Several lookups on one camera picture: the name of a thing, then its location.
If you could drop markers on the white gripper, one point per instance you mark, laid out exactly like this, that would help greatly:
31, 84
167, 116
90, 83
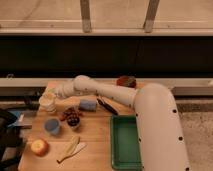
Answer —
64, 90

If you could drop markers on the white paper cup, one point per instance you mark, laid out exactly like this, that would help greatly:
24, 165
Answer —
47, 101

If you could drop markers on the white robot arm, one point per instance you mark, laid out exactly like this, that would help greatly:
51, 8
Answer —
162, 143

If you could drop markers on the small cup with grapes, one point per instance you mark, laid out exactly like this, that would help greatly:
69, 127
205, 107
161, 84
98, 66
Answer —
73, 122

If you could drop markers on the blue plastic cup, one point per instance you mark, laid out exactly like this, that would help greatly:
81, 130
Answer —
52, 126

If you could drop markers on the blue sponge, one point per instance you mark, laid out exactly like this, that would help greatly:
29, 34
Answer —
87, 105

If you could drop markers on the bunch of dark grapes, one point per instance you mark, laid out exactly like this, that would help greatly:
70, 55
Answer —
72, 111

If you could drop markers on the yellow banana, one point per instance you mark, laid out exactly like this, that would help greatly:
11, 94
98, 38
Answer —
69, 149

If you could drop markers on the dark red bowl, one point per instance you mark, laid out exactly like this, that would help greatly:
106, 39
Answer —
126, 81

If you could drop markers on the red yellow apple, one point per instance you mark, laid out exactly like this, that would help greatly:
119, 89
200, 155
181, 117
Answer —
39, 147

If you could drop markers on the black chair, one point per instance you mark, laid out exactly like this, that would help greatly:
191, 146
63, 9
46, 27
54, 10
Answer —
9, 137

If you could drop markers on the green plastic tray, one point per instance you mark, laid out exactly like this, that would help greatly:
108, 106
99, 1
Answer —
125, 153

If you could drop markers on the black handled utensil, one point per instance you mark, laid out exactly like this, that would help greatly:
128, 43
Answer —
107, 106

